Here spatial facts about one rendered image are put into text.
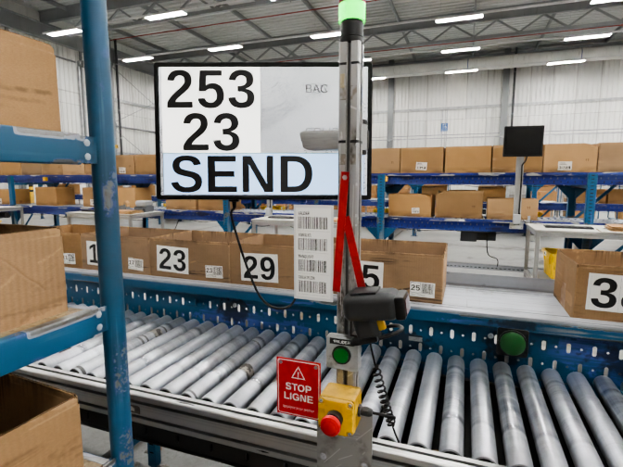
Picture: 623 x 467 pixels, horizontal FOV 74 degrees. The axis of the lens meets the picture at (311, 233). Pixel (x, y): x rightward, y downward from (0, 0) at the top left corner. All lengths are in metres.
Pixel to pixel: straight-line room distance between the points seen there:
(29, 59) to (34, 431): 0.39
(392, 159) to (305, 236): 5.19
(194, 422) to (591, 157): 5.56
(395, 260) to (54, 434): 1.10
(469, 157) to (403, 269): 4.57
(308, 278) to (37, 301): 0.49
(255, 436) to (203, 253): 0.86
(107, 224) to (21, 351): 0.16
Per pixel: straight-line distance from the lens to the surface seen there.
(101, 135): 0.55
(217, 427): 1.11
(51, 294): 0.56
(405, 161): 5.97
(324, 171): 0.93
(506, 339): 1.39
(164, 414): 1.19
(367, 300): 0.77
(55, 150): 0.51
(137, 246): 1.92
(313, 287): 0.86
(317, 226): 0.83
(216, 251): 1.68
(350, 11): 0.86
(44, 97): 0.55
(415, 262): 1.41
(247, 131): 0.95
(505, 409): 1.18
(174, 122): 0.99
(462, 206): 5.66
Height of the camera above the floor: 1.29
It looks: 7 degrees down
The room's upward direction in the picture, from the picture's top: straight up
